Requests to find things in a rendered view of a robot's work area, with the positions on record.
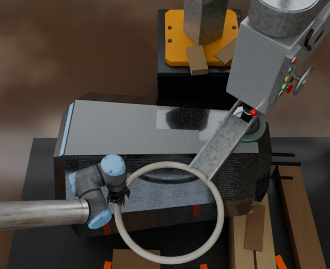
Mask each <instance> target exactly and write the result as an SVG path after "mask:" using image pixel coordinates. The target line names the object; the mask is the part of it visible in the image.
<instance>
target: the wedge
mask: <svg viewBox="0 0 330 269"><path fill-rule="evenodd" d="M236 42H237V37H236V38H235V39H233V40H232V41H231V42H230V43H229V44H227V45H226V46H225V47H223V48H222V49H221V50H220V51H218V52H217V53H216V54H215V55H214V56H215V57H216V58H217V59H218V60H219V61H221V62H222V63H223V64H224V65H226V64H227V63H229V62H230V61H232V59H233V55H234V50H235V45H236Z"/></svg>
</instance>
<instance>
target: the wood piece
mask: <svg viewBox="0 0 330 269"><path fill-rule="evenodd" d="M186 54H187V59H188V63H189V67H190V71H191V75H192V76H194V75H204V74H208V66H207V62H206V58H205V54H204V51H203V47H202V45H196V46H187V47H186Z"/></svg>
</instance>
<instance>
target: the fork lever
mask: <svg viewBox="0 0 330 269"><path fill-rule="evenodd" d="M241 103H242V101H241V100H239V99H238V100H237V102H236V103H235V104H234V106H233V107H232V108H231V110H230V111H229V112H228V114H227V115H226V116H225V117H224V119H223V120H222V122H221V123H220V125H219V126H218V127H217V129H216V130H215V131H214V133H213V134H212V135H211V136H210V138H209V139H208V140H207V142H206V143H205V144H204V146H203V147H202V149H201V150H200V151H199V152H198V154H197V155H196V157H195V158H194V159H193V161H192V162H191V163H190V165H189V166H188V169H190V168H191V167H194V168H196V169H198V170H200V171H201V172H202V173H204V174H205V175H206V176H207V177H208V179H207V182H208V183H209V182H210V181H212V180H213V178H214V177H215V176H216V174H217V173H218V172H219V170H220V169H221V167H222V166H223V164H224V163H225V162H226V160H227V159H228V158H229V156H230V155H231V154H232V152H233V151H234V150H235V148H236V147H237V145H238V144H239V142H241V140H242V138H243V137H244V136H245V134H246V133H247V132H248V130H249V129H250V127H251V126H252V125H253V124H254V122H255V121H256V119H257V118H258V117H259V115H260V114H261V112H259V111H257V115H256V116H253V118H252V119H251V120H250V122H249V123H247V122H246V121H244V120H242V119H241V118H239V117H237V116H236V115H234V114H233V113H234V112H235V111H236V109H237V108H238V107H239V105H240V104H241Z"/></svg>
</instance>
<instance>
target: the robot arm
mask: <svg viewBox="0 0 330 269"><path fill-rule="evenodd" d="M69 182H70V185H71V188H72V192H73V195H74V196H75V197H78V199H74V200H39V201H4V202H0V230H13V229H20V228H33V227H46V226H59V225H71V224H88V227H89V228H90V229H96V228H100V227H102V226H104V225H105V224H107V223H108V222H109V221H110V219H111V217H112V215H111V212H110V208H109V207H108V205H107V204H109V200H110V202H111V205H112V203H113V202H114V203H116V204H117V205H120V206H121V205H122V204H123V207H125V204H126V202H127V200H128V198H129V196H130V193H131V192H130V190H129V188H128V187H127V186H126V185H127V182H128V180H127V170H126V166H125V163H124V160H123V158H122V157H120V156H118V155H116V154H109V155H107V156H105V157H104V158H103V159H102V161H101V162H100V163H98V164H95V165H92V166H90V167H87V168H85V169H82V170H79V171H76V172H74V173H71V174H70V175H69ZM103 186H106V187H107V189H108V196H107V202H106V200H105V197H104V195H103V193H102V190H101V187H103ZM109 196H110V197H109Z"/></svg>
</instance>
